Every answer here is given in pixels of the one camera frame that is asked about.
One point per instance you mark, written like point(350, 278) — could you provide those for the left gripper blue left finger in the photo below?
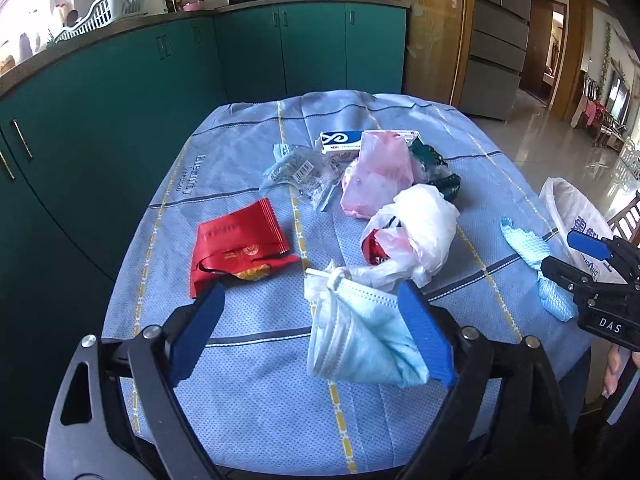
point(189, 329)

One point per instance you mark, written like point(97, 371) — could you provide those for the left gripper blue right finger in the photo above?
point(433, 330)

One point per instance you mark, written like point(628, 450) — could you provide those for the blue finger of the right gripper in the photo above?
point(564, 274)
point(592, 246)

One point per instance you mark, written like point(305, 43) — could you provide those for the light blue wrapper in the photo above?
point(533, 249)

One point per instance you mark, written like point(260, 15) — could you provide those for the light blue face mask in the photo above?
point(358, 334)

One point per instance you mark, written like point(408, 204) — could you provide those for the red foil snack bag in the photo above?
point(247, 244)

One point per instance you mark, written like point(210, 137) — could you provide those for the white plastic bag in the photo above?
point(408, 239)

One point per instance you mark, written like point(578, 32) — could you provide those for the dark green foil bag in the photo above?
point(429, 167)

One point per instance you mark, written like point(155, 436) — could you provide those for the pink plastic bag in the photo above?
point(382, 169)

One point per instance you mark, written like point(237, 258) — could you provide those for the clear printed snack wrapper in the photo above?
point(312, 175)

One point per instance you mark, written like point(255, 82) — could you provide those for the blue white medicine box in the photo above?
point(349, 142)

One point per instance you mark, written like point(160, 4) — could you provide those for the white lined trash bin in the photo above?
point(571, 210)

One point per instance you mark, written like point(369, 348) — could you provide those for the green lower kitchen cabinets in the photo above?
point(91, 124)

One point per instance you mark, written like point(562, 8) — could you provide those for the right hand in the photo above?
point(613, 370)

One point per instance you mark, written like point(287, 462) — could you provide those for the wooden chair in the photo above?
point(626, 223)

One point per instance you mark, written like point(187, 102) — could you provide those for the blue checked tablecloth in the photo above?
point(250, 400)

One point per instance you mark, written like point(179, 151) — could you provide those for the grey refrigerator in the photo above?
point(496, 58)

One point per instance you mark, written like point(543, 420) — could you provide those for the wooden glass sliding door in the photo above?
point(437, 48)

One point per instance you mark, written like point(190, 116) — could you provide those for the pink bowl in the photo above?
point(193, 6)

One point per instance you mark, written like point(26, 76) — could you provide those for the white dish rack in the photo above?
point(100, 14)

